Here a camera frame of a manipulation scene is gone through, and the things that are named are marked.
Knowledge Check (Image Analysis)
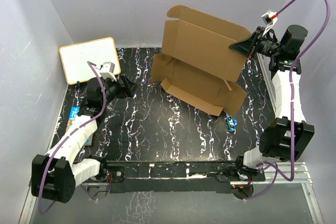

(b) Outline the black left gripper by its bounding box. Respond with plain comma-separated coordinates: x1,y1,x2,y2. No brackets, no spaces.
101,74,138,106

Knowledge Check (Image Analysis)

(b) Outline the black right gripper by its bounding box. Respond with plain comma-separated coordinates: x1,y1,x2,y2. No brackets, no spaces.
229,27,283,59

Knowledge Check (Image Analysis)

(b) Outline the brown cardboard box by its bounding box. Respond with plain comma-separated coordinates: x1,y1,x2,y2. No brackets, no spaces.
151,5,251,116

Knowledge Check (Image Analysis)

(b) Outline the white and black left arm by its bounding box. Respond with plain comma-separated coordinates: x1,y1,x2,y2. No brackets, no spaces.
31,74,138,203

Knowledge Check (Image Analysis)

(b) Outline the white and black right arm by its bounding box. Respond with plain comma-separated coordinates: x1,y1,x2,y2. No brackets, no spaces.
215,25,314,181

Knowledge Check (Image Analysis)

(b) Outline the blue treehouse book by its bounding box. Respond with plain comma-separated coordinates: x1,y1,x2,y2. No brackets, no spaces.
67,106,93,146

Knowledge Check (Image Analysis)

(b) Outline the small orange-framed whiteboard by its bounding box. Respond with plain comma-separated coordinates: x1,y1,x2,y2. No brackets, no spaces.
59,37,121,85

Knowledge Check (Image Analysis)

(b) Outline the small blue toy car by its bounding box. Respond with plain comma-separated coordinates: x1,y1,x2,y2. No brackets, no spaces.
226,115,237,132

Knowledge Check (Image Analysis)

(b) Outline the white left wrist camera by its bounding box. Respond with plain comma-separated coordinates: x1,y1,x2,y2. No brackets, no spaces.
99,62,117,81

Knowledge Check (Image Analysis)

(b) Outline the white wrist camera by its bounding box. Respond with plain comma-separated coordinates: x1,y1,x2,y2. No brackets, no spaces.
99,62,117,81
261,10,278,35

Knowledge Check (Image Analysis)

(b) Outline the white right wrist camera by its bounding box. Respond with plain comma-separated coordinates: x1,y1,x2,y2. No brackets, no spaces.
261,10,278,35

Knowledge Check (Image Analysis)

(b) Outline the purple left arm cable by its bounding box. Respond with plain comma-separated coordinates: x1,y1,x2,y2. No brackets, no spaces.
38,61,108,214

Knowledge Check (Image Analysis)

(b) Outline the black mounting base bracket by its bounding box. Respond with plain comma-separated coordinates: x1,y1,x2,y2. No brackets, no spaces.
84,159,266,199

